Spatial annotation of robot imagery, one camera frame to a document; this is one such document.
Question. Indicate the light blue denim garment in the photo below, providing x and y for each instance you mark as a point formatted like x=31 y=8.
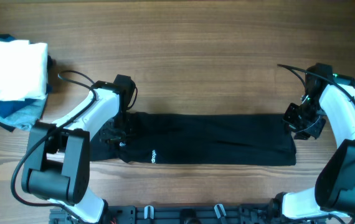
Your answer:
x=21 y=114

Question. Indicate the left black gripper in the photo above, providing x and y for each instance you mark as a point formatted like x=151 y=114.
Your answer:
x=108 y=137

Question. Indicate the dark blue folded garment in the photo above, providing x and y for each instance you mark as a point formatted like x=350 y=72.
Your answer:
x=7 y=105

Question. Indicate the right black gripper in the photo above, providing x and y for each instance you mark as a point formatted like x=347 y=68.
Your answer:
x=302 y=133

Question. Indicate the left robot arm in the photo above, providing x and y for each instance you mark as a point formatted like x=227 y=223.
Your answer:
x=56 y=166

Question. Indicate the black t-shirt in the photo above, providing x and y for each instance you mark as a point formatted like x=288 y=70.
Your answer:
x=237 y=139

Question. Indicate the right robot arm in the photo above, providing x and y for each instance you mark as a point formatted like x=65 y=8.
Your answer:
x=329 y=98

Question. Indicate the white folded cloth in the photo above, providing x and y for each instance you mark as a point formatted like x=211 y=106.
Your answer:
x=9 y=70

